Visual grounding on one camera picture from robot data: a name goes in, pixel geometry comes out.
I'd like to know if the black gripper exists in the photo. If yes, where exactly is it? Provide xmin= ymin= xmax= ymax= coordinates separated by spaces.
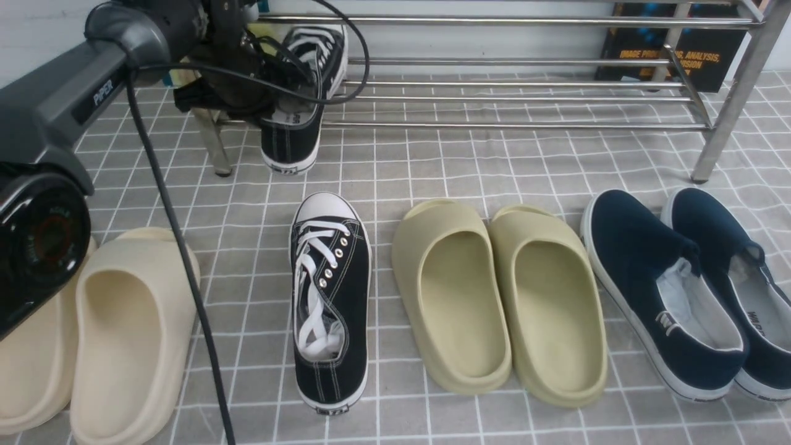
xmin=174 ymin=1 xmax=285 ymax=118

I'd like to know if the black canvas sneaker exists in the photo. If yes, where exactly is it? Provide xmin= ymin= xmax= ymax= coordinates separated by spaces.
xmin=261 ymin=25 xmax=349 ymax=176
xmin=289 ymin=192 xmax=373 ymax=416

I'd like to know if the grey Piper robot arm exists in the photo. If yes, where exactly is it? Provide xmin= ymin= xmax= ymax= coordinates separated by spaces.
xmin=1 ymin=1 xmax=289 ymax=337

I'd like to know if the stainless steel shoe rack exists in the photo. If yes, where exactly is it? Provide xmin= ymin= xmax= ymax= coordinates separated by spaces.
xmin=192 ymin=0 xmax=791 ymax=184

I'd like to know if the grey checked tablecloth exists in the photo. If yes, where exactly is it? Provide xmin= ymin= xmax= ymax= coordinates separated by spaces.
xmin=76 ymin=71 xmax=790 ymax=444

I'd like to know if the cream slide, inner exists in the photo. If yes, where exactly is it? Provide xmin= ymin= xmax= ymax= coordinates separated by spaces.
xmin=70 ymin=226 xmax=196 ymax=444

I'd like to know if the cream slide, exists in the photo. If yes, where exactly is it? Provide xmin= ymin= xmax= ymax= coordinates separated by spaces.
xmin=1 ymin=275 xmax=79 ymax=436
xmin=70 ymin=226 xmax=196 ymax=444

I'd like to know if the olive slide, left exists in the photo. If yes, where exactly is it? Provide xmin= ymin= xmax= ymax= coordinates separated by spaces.
xmin=392 ymin=199 xmax=512 ymax=396

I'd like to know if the olive slide, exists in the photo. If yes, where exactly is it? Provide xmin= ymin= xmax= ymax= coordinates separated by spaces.
xmin=488 ymin=205 xmax=608 ymax=408
xmin=392 ymin=199 xmax=512 ymax=396

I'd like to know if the cream slide, far left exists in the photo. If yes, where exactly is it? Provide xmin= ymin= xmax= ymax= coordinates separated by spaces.
xmin=1 ymin=275 xmax=79 ymax=436

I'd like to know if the olive slide, right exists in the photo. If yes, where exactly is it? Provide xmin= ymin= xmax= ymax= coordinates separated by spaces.
xmin=488 ymin=205 xmax=608 ymax=408

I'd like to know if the navy slip-on shoe, left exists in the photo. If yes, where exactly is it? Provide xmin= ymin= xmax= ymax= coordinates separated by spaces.
xmin=581 ymin=190 xmax=748 ymax=402

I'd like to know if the navy slip-on shoe, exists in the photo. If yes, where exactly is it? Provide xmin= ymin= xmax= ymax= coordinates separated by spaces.
xmin=661 ymin=188 xmax=790 ymax=402
xmin=581 ymin=190 xmax=748 ymax=402

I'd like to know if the black image processing book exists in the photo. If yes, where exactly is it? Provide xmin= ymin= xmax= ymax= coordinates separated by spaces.
xmin=595 ymin=3 xmax=747 ymax=93

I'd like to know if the navy slip-on shoe, right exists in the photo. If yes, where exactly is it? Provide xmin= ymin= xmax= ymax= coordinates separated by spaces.
xmin=661 ymin=188 xmax=790 ymax=402

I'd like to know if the black cable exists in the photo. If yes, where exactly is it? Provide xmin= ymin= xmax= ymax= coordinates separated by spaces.
xmin=124 ymin=0 xmax=371 ymax=445

